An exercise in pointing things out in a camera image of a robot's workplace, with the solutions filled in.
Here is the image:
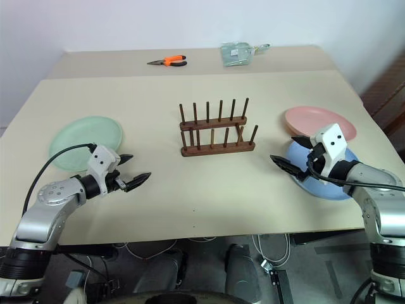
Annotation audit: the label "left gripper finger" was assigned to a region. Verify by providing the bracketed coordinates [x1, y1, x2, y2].
[124, 172, 153, 193]
[117, 153, 135, 167]

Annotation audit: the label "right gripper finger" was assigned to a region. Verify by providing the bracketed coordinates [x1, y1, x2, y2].
[290, 136, 315, 149]
[269, 154, 309, 182]

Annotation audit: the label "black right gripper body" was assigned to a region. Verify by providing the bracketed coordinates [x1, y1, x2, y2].
[306, 143, 327, 179]

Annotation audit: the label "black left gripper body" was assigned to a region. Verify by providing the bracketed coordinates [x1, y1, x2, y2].
[105, 170, 128, 193]

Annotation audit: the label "wooden dish rack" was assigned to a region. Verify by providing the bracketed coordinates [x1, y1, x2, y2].
[178, 98, 259, 158]

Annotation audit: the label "red plate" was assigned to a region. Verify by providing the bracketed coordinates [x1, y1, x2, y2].
[282, 106, 358, 143]

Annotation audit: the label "blue plate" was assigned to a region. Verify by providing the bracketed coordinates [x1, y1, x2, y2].
[283, 139, 360, 202]

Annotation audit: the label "green plate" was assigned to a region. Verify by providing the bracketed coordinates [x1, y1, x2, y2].
[47, 115, 123, 173]

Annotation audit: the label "small grey box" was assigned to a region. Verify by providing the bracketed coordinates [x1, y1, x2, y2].
[65, 270, 84, 289]

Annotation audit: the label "clear plastic bag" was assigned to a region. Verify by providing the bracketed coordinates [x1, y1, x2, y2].
[220, 41, 256, 68]

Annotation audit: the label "dark rounded shape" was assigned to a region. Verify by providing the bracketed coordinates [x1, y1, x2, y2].
[223, 243, 264, 295]

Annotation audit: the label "black floor strip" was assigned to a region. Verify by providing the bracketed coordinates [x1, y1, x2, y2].
[268, 269, 294, 304]

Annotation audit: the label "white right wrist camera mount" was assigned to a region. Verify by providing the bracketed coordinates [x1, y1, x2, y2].
[309, 123, 349, 178]

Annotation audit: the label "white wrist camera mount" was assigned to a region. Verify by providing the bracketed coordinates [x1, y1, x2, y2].
[85, 144, 122, 195]
[309, 123, 349, 178]

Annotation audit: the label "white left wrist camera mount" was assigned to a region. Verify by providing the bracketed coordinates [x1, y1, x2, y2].
[85, 144, 122, 195]

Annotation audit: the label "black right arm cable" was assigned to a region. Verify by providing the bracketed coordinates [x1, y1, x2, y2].
[306, 148, 405, 193]

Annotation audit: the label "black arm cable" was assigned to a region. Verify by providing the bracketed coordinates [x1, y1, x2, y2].
[306, 148, 405, 193]
[22, 143, 98, 219]

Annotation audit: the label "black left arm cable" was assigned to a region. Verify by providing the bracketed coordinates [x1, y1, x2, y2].
[22, 143, 98, 219]

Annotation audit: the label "white cable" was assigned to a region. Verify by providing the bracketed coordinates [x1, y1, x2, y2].
[113, 239, 178, 263]
[252, 233, 290, 267]

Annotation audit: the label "orange handled pliers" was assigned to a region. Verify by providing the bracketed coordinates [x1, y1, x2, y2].
[146, 54, 188, 68]

